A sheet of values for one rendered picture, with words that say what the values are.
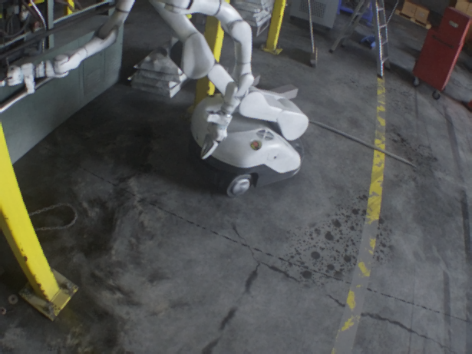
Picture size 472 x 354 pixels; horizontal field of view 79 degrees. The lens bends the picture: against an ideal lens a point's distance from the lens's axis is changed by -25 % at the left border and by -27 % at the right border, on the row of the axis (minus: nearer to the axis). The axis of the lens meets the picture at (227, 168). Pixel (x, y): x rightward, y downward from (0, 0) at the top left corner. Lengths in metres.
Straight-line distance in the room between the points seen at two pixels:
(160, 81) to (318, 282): 1.91
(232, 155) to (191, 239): 0.46
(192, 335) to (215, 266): 0.41
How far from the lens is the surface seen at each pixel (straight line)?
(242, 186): 2.02
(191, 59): 1.59
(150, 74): 2.91
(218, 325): 1.61
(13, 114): 2.28
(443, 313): 2.19
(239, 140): 1.88
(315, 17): 5.58
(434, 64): 4.73
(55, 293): 1.69
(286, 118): 2.10
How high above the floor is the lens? 1.47
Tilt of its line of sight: 40 degrees down
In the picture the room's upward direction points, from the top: 11 degrees clockwise
